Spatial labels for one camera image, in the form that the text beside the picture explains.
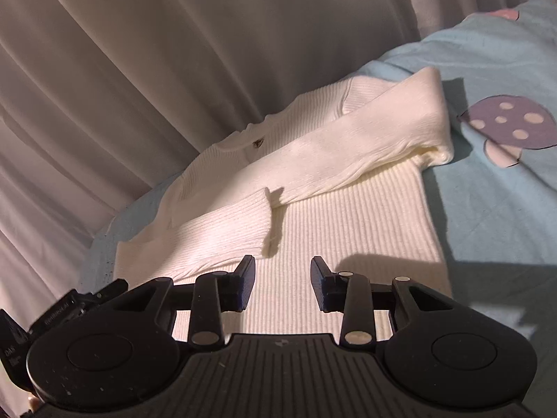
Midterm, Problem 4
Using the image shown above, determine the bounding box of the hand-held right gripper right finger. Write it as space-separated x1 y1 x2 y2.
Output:
310 256 453 349

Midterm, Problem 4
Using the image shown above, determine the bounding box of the blue mushroom print bedsheet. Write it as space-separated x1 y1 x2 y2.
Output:
78 0 557 358

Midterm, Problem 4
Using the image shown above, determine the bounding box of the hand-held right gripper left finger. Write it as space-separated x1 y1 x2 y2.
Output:
115 255 256 351

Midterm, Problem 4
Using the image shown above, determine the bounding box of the white ribbed knit sweater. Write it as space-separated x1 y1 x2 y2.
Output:
114 67 455 342

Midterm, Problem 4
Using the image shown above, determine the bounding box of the beige curtain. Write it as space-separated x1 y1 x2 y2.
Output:
0 0 557 405

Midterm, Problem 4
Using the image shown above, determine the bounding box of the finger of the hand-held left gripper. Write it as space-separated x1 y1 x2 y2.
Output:
85 279 130 311

